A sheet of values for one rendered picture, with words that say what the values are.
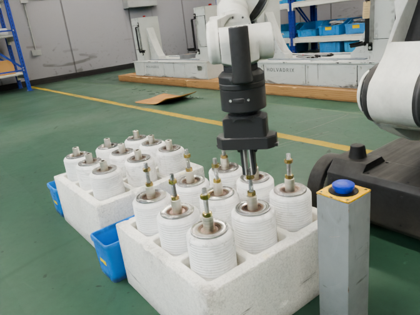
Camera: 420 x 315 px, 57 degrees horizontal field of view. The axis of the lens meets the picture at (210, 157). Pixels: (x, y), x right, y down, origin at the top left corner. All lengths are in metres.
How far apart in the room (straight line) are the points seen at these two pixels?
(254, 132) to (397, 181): 0.50
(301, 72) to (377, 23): 0.68
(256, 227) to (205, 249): 0.13
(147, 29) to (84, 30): 2.21
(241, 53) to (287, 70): 2.65
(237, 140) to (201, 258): 0.24
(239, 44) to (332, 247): 0.41
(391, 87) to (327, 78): 2.15
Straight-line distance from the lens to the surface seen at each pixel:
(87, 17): 7.41
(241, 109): 0.73
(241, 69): 0.69
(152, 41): 5.31
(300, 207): 0.89
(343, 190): 0.74
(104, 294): 1.11
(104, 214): 1.18
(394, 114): 0.97
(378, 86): 0.97
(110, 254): 1.09
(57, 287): 1.20
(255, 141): 0.76
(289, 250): 0.85
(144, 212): 0.94
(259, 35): 0.73
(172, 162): 1.29
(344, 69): 3.01
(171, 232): 0.85
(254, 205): 0.83
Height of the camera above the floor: 0.63
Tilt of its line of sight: 19 degrees down
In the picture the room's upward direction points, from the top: 7 degrees counter-clockwise
